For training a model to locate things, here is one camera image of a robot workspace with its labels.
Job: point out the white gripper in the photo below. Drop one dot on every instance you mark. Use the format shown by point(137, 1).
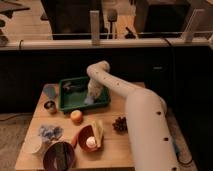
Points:
point(94, 89)

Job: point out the green plastic tray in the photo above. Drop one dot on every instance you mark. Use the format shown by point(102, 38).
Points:
point(69, 101)

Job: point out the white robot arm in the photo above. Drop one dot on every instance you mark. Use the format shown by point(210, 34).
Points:
point(150, 139)

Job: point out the dark object in tray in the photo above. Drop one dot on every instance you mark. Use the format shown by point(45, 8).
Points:
point(69, 87)

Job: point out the orange fruit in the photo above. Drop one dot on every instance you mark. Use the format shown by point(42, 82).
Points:
point(76, 116)

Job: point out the yellow banana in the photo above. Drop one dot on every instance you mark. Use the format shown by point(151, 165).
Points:
point(97, 127)

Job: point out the orange red bowl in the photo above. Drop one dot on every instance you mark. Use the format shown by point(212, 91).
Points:
point(86, 132)

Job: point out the dark grape bunch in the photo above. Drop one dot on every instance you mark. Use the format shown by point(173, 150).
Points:
point(120, 125)

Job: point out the light blue cup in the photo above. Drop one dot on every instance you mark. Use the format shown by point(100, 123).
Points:
point(50, 92)

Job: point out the white egg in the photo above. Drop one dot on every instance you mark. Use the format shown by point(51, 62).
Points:
point(91, 142)

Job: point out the orange carrot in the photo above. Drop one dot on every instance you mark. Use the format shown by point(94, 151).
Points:
point(74, 140)

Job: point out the blue crumpled cloth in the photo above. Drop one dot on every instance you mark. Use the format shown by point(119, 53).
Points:
point(50, 132)

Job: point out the white post left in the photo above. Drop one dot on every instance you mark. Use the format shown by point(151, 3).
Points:
point(95, 27)

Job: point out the white post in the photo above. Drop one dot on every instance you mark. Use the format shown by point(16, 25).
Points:
point(192, 25)
point(95, 27)

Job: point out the white post right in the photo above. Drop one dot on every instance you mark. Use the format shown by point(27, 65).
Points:
point(192, 25)

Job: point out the white horizontal rail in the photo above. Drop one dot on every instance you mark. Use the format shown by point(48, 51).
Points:
point(104, 44)

